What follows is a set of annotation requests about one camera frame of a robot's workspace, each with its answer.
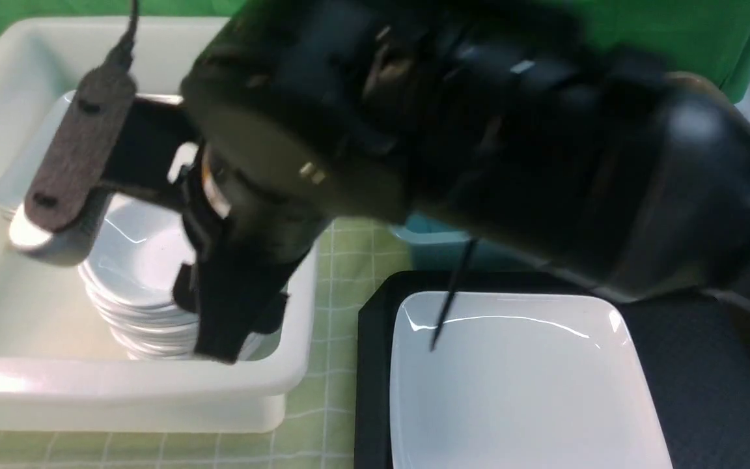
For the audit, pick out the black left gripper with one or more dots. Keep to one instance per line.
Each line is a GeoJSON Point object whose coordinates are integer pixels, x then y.
{"type": "Point", "coordinates": [248, 241]}

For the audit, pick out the white square rice plate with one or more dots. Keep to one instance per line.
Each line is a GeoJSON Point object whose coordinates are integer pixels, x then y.
{"type": "Point", "coordinates": [519, 381]}

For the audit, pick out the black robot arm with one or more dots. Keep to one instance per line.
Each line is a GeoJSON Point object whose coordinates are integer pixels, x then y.
{"type": "Point", "coordinates": [598, 168]}

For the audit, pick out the stack of white small bowls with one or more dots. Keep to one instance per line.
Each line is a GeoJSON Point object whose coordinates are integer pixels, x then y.
{"type": "Point", "coordinates": [129, 277]}

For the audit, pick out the blue plastic bin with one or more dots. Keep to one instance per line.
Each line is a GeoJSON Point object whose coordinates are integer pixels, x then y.
{"type": "Point", "coordinates": [434, 246]}

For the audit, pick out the green checked tablecloth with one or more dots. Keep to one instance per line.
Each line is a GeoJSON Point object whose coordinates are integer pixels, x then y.
{"type": "Point", "coordinates": [355, 257]}

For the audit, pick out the large white plastic tub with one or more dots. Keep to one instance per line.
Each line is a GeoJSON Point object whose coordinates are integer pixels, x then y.
{"type": "Point", "coordinates": [60, 367]}

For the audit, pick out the stack of white square plates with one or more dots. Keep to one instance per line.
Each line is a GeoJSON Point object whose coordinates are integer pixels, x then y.
{"type": "Point", "coordinates": [16, 180]}

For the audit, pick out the black serving tray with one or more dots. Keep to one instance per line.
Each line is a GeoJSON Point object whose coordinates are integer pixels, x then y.
{"type": "Point", "coordinates": [694, 352]}

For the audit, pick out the green backdrop cloth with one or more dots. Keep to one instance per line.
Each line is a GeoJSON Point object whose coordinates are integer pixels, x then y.
{"type": "Point", "coordinates": [708, 38]}

